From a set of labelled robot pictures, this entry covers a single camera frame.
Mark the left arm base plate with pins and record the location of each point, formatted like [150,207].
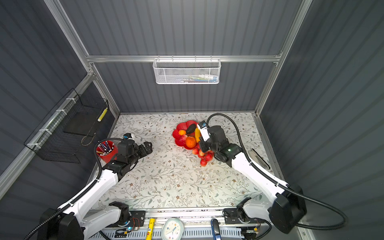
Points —
[136,220]

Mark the red pencil cup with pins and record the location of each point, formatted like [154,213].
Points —
[107,151]

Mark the white round clock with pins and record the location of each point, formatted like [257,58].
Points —
[173,229]

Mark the fake yellow corn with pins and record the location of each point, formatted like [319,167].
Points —
[197,135]

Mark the pens in white basket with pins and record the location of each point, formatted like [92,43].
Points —
[210,79]

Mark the fake dark avocado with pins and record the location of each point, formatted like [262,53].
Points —
[191,129]

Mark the yellow glue stick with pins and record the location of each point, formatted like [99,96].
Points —
[150,230]

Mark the fake red peach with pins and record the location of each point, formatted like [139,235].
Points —
[182,139]

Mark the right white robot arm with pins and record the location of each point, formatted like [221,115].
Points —
[283,208]

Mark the floral table mat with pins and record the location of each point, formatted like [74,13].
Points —
[172,176]

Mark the white mesh wall basket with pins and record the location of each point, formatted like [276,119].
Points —
[167,71]

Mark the red flower-shaped fruit bowl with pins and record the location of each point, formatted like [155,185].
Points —
[184,126]

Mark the grey metal strip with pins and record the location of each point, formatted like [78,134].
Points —
[258,159]

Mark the fake red grape bunch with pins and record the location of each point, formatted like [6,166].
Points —
[205,158]

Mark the black wire basket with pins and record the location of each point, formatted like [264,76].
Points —
[70,131]

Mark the blue handled tool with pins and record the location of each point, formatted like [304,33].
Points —
[216,229]

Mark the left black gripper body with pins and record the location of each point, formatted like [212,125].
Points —
[137,155]

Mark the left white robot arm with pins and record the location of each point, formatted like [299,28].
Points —
[70,221]

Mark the yellow marker in basket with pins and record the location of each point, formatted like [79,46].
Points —
[102,115]

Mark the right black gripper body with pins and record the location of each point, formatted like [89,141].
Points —
[207,144]

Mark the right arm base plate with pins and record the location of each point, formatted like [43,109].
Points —
[231,218]

